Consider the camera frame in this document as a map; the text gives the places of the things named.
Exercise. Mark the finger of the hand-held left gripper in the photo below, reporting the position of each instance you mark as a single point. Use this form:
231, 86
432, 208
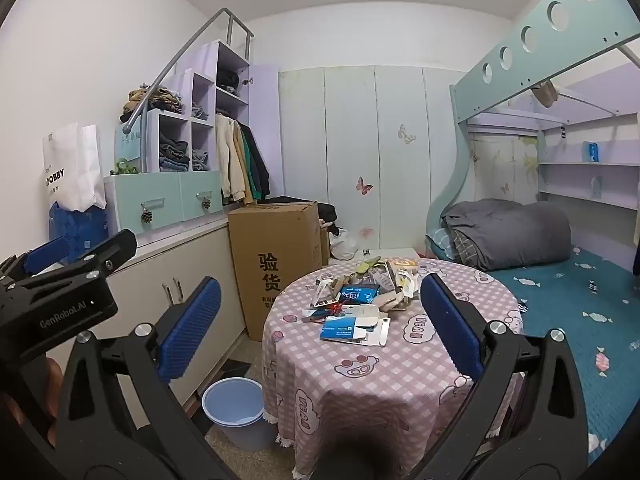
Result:
107, 254
47, 255

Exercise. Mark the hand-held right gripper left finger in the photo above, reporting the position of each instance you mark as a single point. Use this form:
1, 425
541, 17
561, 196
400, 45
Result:
190, 332

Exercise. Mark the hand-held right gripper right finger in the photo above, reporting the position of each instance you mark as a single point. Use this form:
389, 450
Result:
450, 325

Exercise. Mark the blue plastic trash bin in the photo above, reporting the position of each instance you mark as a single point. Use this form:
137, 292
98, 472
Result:
235, 410

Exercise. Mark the pile of paper packaging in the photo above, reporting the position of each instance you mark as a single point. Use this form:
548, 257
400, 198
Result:
345, 330

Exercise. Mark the person's left hand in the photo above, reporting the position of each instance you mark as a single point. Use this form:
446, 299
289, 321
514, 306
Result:
27, 412

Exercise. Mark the blue shopping bag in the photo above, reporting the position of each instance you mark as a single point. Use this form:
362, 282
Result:
75, 230

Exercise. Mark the large teal drawer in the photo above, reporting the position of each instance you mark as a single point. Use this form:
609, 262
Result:
150, 195

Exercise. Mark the white low cabinet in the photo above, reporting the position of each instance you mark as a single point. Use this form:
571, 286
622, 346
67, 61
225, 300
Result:
200, 255

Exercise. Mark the blue plaid pillow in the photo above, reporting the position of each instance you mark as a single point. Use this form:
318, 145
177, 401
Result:
439, 240

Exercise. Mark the white paper bag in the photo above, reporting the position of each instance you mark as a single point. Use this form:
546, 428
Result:
70, 170

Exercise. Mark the green plastic toy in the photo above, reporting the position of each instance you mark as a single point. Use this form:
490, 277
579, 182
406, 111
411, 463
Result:
122, 166

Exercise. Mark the green plush toy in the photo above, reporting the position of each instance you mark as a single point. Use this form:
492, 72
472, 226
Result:
369, 262

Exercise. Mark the grey duvet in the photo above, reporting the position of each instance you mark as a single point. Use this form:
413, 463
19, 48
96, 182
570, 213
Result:
510, 230

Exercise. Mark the small teal drawer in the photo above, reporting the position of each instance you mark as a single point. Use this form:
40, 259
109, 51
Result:
200, 189

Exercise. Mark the teal cardboard box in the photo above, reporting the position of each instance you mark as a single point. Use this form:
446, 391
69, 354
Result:
127, 142

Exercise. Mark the grey metal handrail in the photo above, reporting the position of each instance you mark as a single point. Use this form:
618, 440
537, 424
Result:
144, 145

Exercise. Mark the pink checkered tablecloth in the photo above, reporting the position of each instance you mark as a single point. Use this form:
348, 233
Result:
350, 390

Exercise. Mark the folded jeans stack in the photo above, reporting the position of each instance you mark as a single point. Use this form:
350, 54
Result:
199, 110
200, 160
174, 152

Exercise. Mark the tall cardboard box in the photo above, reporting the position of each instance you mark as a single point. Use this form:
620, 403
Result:
270, 240

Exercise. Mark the pink flower sticker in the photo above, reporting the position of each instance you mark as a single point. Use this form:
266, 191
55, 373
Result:
366, 233

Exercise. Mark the teal candy-print bed sheet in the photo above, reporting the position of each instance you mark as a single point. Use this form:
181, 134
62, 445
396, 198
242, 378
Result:
575, 300

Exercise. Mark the white plastic bag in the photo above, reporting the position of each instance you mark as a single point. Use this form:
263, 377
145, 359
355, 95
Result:
345, 246

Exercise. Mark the brown clothes pile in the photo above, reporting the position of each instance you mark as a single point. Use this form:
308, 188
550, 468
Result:
150, 100

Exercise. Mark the mustard hanging garment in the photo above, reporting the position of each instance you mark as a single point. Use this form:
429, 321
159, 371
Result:
243, 170

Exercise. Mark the pink butterfly sticker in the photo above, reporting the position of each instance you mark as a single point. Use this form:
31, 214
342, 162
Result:
364, 186

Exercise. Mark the green hanging jacket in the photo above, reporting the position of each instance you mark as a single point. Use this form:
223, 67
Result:
256, 182

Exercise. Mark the black cloth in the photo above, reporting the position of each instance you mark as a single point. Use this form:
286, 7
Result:
325, 210

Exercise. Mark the black hanging jacket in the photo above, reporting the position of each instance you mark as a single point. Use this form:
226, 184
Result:
260, 157

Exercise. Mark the purple bed shelf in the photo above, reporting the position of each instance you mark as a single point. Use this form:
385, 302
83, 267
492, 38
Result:
565, 185

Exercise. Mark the white butterfly sticker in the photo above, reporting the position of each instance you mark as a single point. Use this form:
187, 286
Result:
406, 133

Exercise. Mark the dark folded clothes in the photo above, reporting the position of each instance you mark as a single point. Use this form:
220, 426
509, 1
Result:
227, 80

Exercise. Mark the white wardrobe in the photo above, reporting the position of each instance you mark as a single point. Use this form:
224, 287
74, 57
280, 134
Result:
350, 135

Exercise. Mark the purple shelf unit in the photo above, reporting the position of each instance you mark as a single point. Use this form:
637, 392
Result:
200, 57

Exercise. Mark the blue can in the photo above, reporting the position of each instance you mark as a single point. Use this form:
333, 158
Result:
593, 152

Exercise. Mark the beige hanging cloth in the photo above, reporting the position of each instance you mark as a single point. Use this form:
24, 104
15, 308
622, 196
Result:
545, 92

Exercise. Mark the teal bunk bed frame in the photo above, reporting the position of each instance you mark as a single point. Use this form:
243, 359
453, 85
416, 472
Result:
470, 95

